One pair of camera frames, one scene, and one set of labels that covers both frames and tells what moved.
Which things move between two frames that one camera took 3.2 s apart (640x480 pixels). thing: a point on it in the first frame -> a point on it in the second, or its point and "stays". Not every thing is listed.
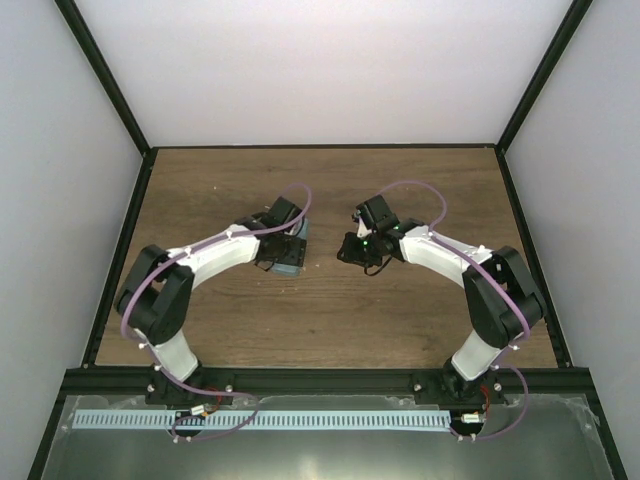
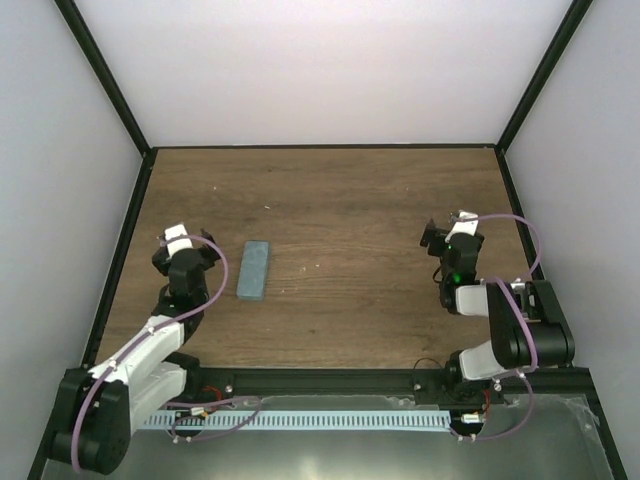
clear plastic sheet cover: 525,437 stays
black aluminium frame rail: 501,382 stays
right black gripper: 352,255 -> 438,234
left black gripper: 295,256 -> 210,255
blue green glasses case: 301,230 -> 253,273
